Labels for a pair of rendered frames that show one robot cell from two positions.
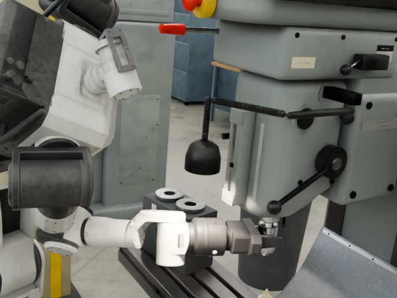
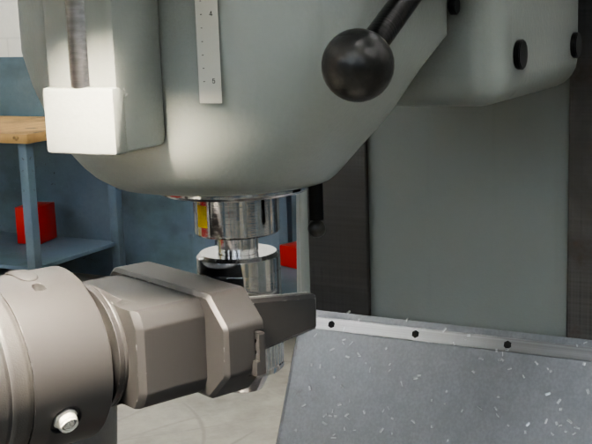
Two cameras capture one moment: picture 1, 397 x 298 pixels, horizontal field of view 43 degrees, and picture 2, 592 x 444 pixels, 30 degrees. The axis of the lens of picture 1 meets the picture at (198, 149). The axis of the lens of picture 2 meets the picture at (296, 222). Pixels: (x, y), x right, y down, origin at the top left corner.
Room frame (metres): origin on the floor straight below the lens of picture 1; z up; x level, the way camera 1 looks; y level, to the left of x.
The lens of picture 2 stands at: (0.55, 0.08, 1.40)
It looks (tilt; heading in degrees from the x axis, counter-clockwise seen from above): 11 degrees down; 331
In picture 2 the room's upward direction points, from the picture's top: 2 degrees counter-clockwise
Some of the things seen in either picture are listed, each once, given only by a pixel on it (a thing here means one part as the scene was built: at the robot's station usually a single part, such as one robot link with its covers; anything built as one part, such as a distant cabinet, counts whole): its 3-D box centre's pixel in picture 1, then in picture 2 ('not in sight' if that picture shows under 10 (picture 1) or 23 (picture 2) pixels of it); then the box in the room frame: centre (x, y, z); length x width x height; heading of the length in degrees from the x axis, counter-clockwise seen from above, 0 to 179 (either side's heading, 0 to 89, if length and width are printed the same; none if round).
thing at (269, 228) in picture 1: (268, 225); (238, 259); (1.10, -0.18, 1.26); 0.05 x 0.05 x 0.01
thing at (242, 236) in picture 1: (229, 237); (100, 348); (1.08, -0.09, 1.23); 0.13 x 0.12 x 0.10; 12
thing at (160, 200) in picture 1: (177, 227); not in sight; (1.46, 0.04, 1.07); 0.22 x 0.12 x 0.20; 44
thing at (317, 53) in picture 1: (306, 48); not in sight; (1.12, -0.22, 1.68); 0.34 x 0.24 x 0.10; 123
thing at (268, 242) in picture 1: (270, 242); (274, 321); (1.07, -0.19, 1.23); 0.06 x 0.02 x 0.03; 102
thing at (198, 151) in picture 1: (203, 154); not in sight; (0.96, -0.01, 1.47); 0.07 x 0.07 x 0.06
